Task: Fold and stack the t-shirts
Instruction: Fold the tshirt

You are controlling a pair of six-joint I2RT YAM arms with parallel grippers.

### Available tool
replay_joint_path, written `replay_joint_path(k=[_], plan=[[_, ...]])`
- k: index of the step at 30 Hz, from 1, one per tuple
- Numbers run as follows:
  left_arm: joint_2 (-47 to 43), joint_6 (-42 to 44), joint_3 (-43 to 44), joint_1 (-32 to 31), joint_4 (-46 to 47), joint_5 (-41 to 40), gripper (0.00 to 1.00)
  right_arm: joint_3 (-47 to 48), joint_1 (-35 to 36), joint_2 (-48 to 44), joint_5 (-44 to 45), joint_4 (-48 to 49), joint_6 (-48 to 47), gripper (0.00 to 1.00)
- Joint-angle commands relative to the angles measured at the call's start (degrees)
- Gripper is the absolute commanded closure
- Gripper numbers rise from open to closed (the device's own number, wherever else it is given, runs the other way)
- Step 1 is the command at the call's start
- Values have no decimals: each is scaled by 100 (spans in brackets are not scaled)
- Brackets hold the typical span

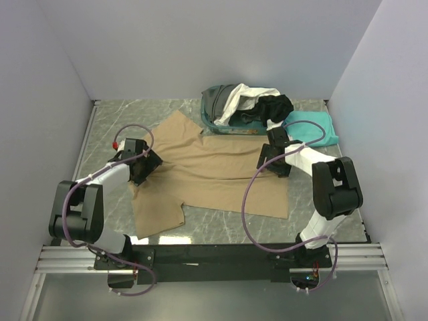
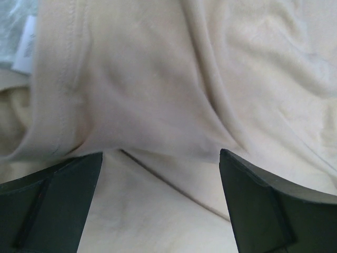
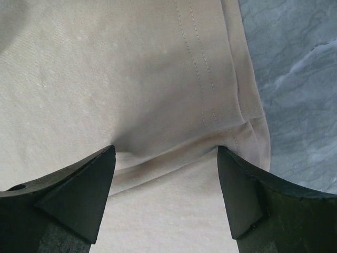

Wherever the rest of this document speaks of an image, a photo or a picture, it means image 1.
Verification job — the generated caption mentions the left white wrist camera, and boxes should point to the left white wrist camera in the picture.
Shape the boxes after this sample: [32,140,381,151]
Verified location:
[112,138,135,152]

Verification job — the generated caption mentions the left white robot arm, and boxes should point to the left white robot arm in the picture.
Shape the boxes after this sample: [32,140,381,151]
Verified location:
[48,138,163,269]

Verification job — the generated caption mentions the black t shirt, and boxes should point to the black t shirt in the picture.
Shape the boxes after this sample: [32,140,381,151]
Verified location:
[238,94,294,127]

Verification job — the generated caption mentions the tan t shirt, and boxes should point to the tan t shirt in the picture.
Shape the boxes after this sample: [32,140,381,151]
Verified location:
[128,110,290,239]

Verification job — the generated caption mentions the aluminium rail frame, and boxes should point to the aluminium rail frame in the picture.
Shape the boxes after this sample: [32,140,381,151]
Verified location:
[19,99,402,321]

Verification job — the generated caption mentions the grey t shirt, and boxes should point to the grey t shirt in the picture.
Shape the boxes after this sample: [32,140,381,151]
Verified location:
[202,84,237,122]

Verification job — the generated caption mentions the black base beam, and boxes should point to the black base beam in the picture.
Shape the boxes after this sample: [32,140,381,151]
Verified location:
[93,243,335,289]

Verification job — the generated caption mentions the folded teal t shirt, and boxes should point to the folded teal t shirt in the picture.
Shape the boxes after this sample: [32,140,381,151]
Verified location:
[283,111,339,147]

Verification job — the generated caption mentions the teal plastic basket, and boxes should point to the teal plastic basket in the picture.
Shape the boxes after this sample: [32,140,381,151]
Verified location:
[201,99,277,135]

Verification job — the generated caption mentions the white t shirt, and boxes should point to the white t shirt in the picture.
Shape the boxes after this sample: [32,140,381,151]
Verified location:
[212,84,282,127]

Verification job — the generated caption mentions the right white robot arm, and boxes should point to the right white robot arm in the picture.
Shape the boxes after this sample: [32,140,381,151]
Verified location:
[257,127,363,267]

